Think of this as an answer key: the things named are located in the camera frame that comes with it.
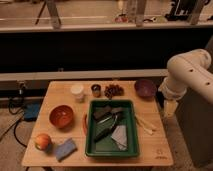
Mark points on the blue box on floor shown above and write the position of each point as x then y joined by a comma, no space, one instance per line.
31,111

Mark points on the green plastic tray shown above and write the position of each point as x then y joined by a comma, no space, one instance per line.
107,147

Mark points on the grey cloth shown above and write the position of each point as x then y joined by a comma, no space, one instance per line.
120,137

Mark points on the dark tool in tray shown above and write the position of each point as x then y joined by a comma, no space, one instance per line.
107,131

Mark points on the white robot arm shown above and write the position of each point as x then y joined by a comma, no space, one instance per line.
185,70

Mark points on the bunch of dark grapes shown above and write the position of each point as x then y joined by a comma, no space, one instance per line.
113,90

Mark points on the dark sponge block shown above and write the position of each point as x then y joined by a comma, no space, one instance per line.
100,113

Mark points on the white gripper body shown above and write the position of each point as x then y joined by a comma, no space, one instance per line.
170,107

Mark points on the red bowl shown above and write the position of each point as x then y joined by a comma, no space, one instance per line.
61,116

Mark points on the blue sponge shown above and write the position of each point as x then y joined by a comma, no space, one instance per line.
65,149

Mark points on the purple bowl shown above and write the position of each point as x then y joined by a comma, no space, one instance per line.
145,88

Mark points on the white plastic cup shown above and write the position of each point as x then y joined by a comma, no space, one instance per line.
77,90

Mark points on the red apple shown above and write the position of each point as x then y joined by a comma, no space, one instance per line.
42,141

